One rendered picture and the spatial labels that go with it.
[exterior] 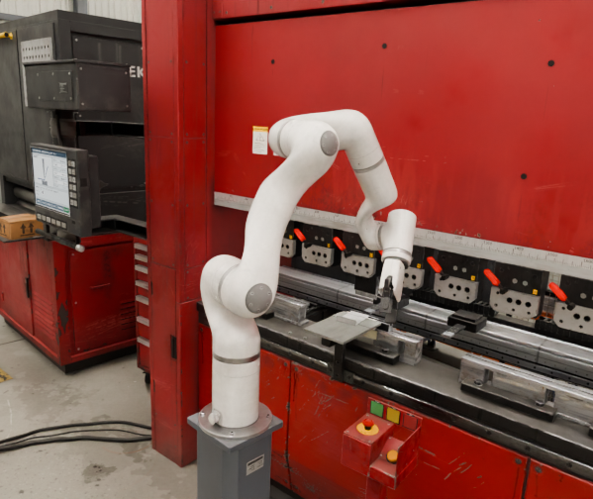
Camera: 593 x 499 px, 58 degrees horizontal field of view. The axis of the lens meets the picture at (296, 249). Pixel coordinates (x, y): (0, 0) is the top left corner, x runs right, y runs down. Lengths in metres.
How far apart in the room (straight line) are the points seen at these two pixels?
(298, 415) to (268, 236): 1.27
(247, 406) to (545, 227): 1.04
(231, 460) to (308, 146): 0.78
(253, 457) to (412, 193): 1.04
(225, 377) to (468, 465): 1.00
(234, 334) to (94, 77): 1.40
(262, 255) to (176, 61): 1.37
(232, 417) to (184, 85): 1.53
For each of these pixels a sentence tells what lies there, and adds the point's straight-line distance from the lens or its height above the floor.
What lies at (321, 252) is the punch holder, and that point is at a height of 1.23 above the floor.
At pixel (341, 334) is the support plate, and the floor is 1.00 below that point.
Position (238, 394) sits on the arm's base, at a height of 1.10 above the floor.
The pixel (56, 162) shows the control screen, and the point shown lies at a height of 1.53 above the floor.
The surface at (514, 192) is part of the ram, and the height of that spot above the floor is 1.57.
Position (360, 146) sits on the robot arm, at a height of 1.70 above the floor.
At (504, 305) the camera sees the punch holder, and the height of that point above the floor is 1.20.
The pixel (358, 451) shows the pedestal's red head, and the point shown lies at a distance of 1.85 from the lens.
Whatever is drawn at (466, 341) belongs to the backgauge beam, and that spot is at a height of 0.92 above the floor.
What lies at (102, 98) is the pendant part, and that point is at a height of 1.80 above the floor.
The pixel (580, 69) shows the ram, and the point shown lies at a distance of 1.79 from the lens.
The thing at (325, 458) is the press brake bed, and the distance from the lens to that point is 2.40.
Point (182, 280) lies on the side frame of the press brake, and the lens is 2.57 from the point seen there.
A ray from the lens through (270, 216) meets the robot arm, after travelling 1.27.
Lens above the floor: 1.77
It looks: 14 degrees down
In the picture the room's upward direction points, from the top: 3 degrees clockwise
